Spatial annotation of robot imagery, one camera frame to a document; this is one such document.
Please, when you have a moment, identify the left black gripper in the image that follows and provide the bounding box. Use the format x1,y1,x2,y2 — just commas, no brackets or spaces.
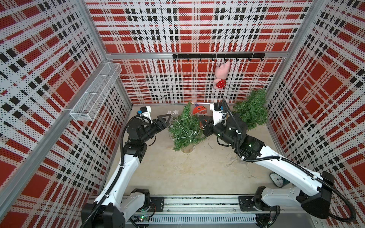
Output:
140,114,171,143

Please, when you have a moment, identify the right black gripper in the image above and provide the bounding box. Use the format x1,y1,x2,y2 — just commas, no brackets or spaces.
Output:
198,115,237,149

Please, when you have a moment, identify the small christmas tree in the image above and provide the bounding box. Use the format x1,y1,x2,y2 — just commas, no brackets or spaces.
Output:
168,102,206,154
233,89,268,130

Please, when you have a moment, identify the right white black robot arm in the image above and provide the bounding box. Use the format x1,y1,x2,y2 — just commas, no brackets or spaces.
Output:
198,100,356,223

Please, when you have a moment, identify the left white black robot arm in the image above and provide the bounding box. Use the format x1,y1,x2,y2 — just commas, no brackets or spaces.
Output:
81,106,172,228

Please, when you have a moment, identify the red shark plush toy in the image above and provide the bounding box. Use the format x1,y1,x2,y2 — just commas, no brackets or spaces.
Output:
193,104,207,115

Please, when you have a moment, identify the pink pig plush toy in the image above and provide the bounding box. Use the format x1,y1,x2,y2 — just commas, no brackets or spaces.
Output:
213,61,231,89

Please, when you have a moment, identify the green alarm clock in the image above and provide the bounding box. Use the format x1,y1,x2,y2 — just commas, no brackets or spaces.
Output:
270,173,290,188

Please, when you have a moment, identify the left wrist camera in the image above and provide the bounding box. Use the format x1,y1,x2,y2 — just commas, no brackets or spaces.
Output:
137,106,152,121

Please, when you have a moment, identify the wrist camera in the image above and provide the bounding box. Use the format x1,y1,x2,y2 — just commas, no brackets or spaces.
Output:
137,106,152,121
210,102,227,125

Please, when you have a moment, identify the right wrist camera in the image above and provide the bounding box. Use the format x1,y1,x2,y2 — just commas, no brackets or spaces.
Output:
210,102,227,125

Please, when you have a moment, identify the black hook rail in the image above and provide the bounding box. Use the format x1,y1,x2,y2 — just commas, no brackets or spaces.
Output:
172,53,266,60

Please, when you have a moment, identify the white wire mesh shelf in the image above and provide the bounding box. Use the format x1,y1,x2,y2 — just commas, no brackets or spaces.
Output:
70,62,122,122

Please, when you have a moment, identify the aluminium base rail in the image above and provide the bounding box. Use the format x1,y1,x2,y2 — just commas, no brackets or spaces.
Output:
128,194,310,228

